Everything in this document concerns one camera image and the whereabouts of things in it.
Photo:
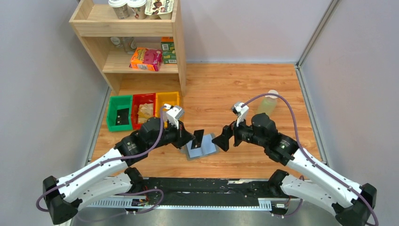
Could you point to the green plastic bin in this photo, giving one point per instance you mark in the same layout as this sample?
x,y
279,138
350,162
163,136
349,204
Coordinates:
x,y
116,103

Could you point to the black card in green bin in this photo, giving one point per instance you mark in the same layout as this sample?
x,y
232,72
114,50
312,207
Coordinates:
x,y
122,117

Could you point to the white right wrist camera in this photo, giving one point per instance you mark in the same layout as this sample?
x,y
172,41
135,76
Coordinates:
x,y
240,110

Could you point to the chocolate pudding pack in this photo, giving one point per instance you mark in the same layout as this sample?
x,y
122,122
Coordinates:
x,y
159,8

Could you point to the aluminium frame rail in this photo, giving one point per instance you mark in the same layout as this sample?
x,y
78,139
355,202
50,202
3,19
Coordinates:
x,y
138,200

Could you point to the clear glass jar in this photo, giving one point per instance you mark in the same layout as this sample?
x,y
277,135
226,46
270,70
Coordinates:
x,y
129,44

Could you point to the white lid paper cup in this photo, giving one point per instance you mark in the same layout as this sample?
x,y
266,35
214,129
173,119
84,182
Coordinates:
x,y
120,8

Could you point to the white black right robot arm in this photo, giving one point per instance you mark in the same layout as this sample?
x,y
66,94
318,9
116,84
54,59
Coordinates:
x,y
349,202

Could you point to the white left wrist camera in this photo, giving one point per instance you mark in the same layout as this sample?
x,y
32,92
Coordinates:
x,y
172,114

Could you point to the green carton box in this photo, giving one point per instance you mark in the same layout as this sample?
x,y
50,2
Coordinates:
x,y
168,51

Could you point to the orange pink snack box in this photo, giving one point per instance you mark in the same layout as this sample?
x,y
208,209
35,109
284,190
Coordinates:
x,y
148,59

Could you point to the red plastic bin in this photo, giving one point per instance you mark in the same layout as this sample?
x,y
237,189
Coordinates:
x,y
141,99

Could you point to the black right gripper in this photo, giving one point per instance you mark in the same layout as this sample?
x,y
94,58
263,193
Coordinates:
x,y
227,132

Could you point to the green liquid bottle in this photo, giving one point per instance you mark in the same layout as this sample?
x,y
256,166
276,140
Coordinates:
x,y
267,105

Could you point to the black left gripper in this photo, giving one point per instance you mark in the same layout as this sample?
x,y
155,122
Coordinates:
x,y
182,135

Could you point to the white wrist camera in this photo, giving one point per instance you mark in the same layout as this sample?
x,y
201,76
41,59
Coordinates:
x,y
172,114
240,110

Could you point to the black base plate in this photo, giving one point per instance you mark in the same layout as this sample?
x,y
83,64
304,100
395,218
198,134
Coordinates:
x,y
210,192

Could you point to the gold card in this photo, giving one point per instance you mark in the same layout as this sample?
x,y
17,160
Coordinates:
x,y
145,111

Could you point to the yellow plastic bin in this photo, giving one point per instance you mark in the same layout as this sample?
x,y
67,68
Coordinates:
x,y
166,98

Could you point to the wooden shelf unit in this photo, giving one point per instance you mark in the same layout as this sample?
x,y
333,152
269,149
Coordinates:
x,y
111,42

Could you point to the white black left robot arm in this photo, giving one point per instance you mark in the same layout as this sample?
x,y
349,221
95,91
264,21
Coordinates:
x,y
111,174

